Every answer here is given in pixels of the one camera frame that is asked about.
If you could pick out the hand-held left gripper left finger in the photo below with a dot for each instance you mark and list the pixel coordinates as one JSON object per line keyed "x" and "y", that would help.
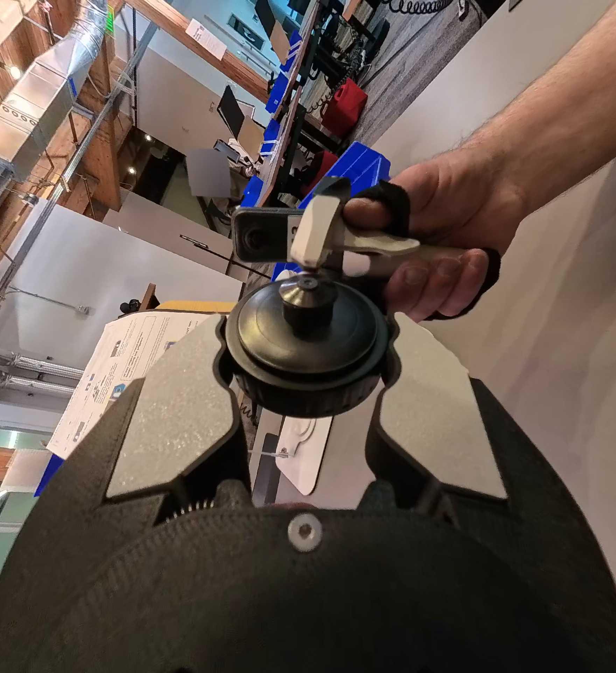
{"x": 171, "y": 421}

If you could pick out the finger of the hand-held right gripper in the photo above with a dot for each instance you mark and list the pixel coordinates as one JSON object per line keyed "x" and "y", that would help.
{"x": 308, "y": 226}

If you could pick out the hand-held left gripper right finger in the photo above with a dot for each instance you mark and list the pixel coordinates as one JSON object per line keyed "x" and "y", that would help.
{"x": 439, "y": 426}

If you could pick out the blue plastic bin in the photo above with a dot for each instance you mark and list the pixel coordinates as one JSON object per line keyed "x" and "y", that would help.
{"x": 345, "y": 174}

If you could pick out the black bottle lid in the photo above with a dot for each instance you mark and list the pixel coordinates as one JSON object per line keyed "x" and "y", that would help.
{"x": 308, "y": 342}

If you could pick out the person's right hand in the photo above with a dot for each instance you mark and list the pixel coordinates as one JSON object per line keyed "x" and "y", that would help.
{"x": 445, "y": 221}

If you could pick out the printed paper sheet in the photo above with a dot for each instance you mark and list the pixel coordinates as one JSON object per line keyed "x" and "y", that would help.
{"x": 119, "y": 368}

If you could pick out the wooden display board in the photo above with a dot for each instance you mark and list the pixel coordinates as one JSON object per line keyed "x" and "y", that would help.
{"x": 198, "y": 306}

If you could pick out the wooden top desk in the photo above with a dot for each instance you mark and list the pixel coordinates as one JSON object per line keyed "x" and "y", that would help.
{"x": 292, "y": 105}

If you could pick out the red container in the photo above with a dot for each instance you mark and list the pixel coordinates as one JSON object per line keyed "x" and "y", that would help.
{"x": 345, "y": 105}

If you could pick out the wooden ceiling beam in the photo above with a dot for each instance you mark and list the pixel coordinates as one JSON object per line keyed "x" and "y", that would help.
{"x": 203, "y": 42}

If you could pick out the silver ventilation duct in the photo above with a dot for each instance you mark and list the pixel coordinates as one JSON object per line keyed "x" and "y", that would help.
{"x": 35, "y": 105}

